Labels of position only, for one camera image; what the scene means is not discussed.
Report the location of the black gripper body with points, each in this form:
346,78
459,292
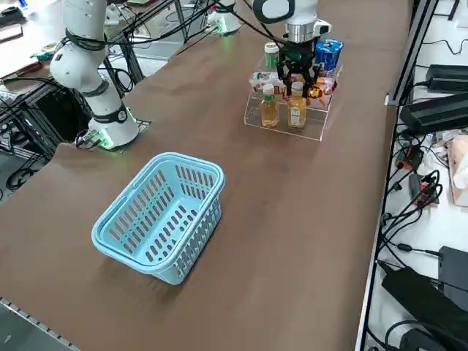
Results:
298,49

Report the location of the juice bottle with white cap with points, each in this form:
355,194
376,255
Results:
270,113
297,113

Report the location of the clear acrylic tiered shelf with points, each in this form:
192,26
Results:
314,126

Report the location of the light blue plastic basket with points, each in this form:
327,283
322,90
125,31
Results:
170,278

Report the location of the red and yellow snack packet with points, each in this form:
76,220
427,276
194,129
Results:
323,89

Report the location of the white snack packet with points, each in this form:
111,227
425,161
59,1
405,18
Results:
265,78

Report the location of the green and white canister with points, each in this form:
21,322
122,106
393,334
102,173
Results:
271,55

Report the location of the blue cookie cup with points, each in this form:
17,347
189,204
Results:
329,55

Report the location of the orange and black connector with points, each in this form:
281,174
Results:
424,190
411,157

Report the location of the long black power supply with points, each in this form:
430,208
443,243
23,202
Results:
435,113

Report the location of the black power supply brick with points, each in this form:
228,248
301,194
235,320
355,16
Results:
449,78

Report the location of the white background device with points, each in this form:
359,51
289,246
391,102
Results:
112,14

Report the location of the black cabinet box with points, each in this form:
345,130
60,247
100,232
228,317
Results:
62,113

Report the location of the black flat box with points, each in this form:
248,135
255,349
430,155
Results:
455,263

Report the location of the large black power adapter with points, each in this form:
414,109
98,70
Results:
413,292

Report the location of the green and white packet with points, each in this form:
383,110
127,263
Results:
44,54

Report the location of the aluminium frame post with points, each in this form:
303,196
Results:
402,73

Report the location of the black frame leg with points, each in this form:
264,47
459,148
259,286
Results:
129,60

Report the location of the aluminium table edge rail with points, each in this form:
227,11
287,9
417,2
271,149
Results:
22,314

